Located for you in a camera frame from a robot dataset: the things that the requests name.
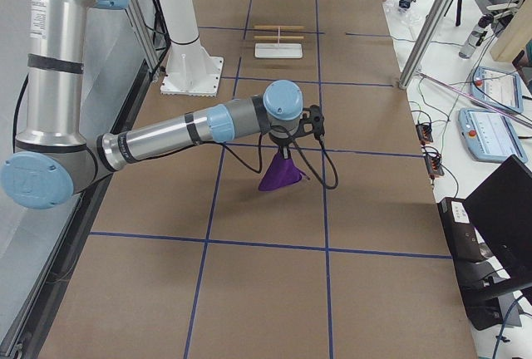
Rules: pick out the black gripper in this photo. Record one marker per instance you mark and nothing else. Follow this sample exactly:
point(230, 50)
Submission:
point(282, 141)

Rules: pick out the purple microfiber towel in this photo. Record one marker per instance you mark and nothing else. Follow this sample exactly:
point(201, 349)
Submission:
point(281, 173)

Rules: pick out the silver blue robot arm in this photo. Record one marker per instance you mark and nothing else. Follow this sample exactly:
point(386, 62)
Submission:
point(74, 131)

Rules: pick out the white wooden towel rack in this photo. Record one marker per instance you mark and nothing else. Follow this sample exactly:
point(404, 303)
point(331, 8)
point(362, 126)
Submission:
point(282, 44)

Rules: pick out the orange connector block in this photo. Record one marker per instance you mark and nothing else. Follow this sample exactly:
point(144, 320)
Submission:
point(424, 132)

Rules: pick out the near blue teach pendant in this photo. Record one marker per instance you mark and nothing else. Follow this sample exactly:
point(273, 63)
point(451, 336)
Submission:
point(489, 136)

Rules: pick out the blue teach pendant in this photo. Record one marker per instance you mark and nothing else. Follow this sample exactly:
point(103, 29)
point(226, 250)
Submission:
point(489, 136)
point(501, 89)

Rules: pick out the clear water bottle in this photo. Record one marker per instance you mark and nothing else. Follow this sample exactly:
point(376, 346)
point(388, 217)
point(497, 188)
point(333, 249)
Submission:
point(476, 36)

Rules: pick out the black laptop on stand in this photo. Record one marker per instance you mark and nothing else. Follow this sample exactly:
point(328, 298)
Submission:
point(489, 237)

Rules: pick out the far blue teach pendant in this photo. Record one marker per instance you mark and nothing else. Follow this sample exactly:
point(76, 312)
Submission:
point(501, 89)

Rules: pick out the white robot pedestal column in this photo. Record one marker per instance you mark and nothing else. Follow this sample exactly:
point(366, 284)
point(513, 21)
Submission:
point(190, 69)

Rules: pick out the aluminium frame post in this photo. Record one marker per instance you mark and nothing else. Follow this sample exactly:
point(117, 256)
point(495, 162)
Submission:
point(422, 42)

